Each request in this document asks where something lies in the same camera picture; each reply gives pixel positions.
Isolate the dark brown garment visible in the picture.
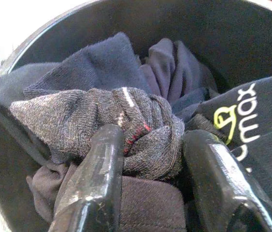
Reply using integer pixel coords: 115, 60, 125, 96
26, 160, 187, 232

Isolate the black garment with green logo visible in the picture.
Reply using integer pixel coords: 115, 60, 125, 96
186, 72, 272, 232

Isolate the black round laundry bucket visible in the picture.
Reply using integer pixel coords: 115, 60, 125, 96
0, 0, 272, 232

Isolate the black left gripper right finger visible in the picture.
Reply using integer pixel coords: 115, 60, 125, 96
183, 130, 272, 232

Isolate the purple grey garment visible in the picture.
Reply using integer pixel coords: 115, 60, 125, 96
139, 37, 217, 107

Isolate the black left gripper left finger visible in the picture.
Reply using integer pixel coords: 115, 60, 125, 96
48, 124, 125, 232

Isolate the grey terry sock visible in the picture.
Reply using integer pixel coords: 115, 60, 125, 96
9, 87, 186, 181

